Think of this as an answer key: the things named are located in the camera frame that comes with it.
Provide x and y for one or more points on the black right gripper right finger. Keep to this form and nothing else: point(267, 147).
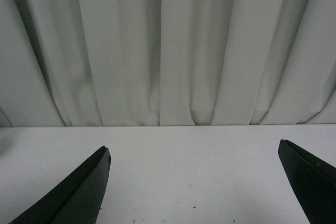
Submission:
point(312, 181)

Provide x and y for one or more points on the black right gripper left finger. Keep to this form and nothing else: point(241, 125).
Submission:
point(77, 198)

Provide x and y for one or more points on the grey pleated curtain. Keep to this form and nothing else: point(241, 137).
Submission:
point(167, 62)

